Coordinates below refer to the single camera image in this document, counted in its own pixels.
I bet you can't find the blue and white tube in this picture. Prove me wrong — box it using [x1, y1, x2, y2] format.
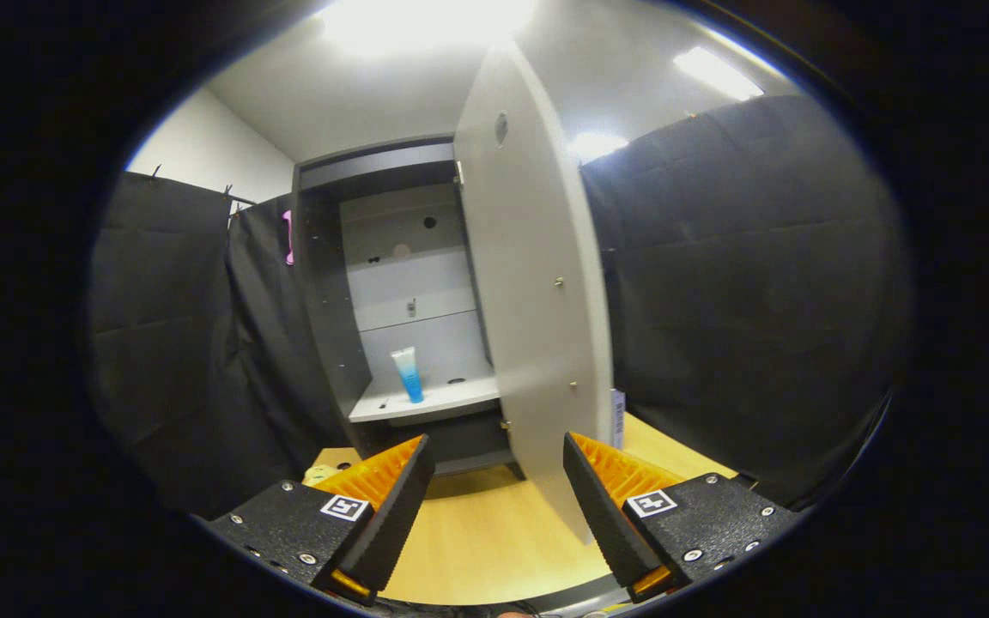
[390, 346, 425, 404]

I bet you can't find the ceiling light panel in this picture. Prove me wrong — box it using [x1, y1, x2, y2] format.
[570, 130, 628, 162]
[673, 45, 764, 102]
[319, 0, 538, 57]

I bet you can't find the dark grey cabinet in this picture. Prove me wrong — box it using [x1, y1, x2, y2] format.
[291, 133, 525, 482]

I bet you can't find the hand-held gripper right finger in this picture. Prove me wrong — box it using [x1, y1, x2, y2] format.
[561, 431, 804, 604]

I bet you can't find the black backdrop cloth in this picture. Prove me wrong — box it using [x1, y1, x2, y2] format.
[87, 94, 916, 520]

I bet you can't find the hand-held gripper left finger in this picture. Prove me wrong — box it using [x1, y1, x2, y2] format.
[198, 433, 437, 607]

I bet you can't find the white cabinet shelf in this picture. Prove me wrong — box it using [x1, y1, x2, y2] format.
[349, 373, 501, 424]

